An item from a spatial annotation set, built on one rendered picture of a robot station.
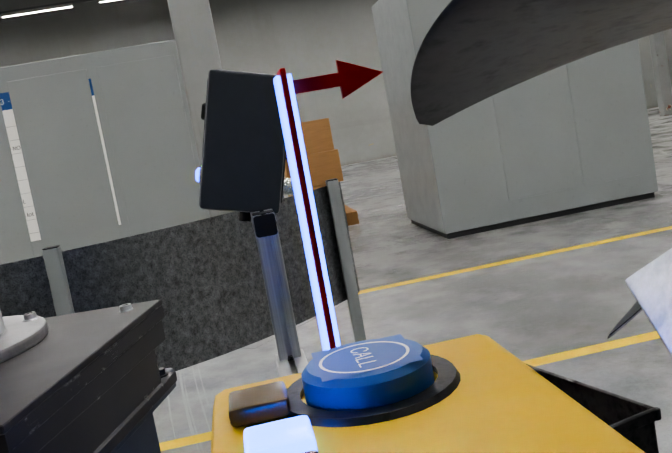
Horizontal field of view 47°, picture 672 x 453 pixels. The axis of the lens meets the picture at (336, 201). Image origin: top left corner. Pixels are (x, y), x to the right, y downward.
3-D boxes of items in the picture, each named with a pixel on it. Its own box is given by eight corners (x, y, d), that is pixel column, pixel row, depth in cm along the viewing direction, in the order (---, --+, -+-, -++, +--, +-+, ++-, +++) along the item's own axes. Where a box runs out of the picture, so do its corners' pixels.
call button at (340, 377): (453, 413, 22) (443, 355, 22) (316, 444, 21) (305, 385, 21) (419, 371, 26) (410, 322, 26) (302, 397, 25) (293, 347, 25)
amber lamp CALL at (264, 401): (292, 416, 22) (288, 397, 22) (231, 430, 22) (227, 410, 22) (287, 396, 24) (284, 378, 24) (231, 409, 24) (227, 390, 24)
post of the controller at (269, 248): (301, 357, 101) (274, 211, 99) (279, 361, 101) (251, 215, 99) (299, 350, 104) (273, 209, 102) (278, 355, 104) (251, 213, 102)
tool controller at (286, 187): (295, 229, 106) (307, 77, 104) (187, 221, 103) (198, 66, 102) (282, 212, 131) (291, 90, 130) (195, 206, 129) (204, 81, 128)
